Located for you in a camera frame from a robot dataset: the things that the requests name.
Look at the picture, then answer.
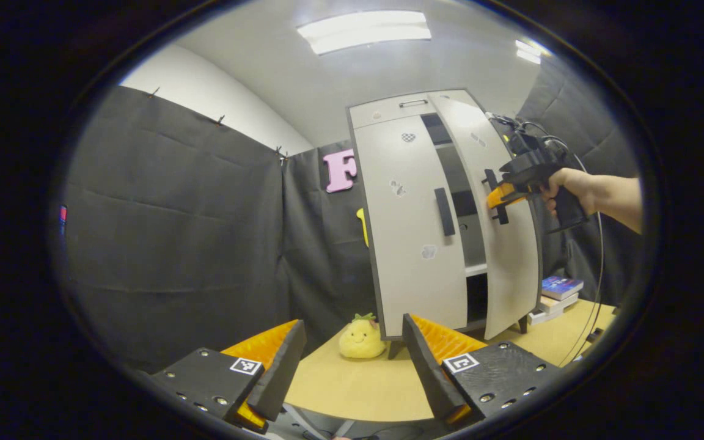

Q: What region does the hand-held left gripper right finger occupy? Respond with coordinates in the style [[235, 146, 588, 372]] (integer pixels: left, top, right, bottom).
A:
[[402, 313, 563, 428]]

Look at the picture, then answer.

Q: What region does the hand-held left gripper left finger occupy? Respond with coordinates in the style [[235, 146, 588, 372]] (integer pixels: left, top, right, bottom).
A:
[[147, 319, 307, 435]]

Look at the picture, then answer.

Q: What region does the grey double-door shoe cabinet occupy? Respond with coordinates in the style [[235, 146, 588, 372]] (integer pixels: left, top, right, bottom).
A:
[[346, 90, 542, 360]]

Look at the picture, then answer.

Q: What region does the grey cabinet door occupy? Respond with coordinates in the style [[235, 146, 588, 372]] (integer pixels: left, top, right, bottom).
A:
[[428, 90, 542, 341], [352, 115, 469, 340]]

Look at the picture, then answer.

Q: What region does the yellow plush toy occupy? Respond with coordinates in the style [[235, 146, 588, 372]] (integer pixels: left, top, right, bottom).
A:
[[338, 313, 387, 359]]

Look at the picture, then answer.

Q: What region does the blue book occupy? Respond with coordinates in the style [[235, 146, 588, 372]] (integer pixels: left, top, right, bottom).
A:
[[541, 276, 585, 301]]

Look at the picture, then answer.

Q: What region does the small ceiling light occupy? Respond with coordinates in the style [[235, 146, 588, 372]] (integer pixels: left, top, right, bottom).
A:
[[515, 40, 542, 65]]

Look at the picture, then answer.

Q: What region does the beige book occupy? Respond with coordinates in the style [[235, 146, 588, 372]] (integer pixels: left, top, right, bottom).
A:
[[538, 292, 580, 314]]

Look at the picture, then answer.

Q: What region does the white book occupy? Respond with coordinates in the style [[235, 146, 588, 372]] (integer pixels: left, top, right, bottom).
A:
[[527, 306, 563, 326]]

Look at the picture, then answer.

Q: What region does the black backdrop cloth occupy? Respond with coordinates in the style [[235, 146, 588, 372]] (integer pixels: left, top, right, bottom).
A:
[[53, 58, 643, 373]]

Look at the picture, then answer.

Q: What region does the large ceiling light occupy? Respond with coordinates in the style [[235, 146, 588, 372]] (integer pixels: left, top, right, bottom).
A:
[[296, 10, 432, 56]]

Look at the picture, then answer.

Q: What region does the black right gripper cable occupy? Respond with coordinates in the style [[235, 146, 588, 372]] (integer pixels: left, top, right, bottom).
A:
[[485, 112, 606, 367]]

